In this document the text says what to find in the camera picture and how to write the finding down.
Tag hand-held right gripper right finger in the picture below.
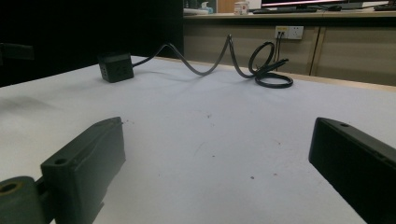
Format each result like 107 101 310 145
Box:
308 117 396 224

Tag monitor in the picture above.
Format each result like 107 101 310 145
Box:
261 0 390 7

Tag black plugged wall cables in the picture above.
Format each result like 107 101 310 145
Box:
272 31 285 63

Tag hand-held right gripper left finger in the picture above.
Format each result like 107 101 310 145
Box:
40 116 127 224

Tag blue pump bottle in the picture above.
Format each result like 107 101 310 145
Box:
200 1 215 15

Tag white wall socket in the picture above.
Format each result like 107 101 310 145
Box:
275 25 304 40

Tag black cube power strip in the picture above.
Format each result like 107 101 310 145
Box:
97 51 135 84

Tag black power cable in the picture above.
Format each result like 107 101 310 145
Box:
132 34 294 90

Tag black keyboard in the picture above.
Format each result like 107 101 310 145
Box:
252 7 318 15

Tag white bottle red label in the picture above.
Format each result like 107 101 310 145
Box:
233 0 250 16

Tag wooden counter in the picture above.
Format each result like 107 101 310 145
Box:
182 8 396 87

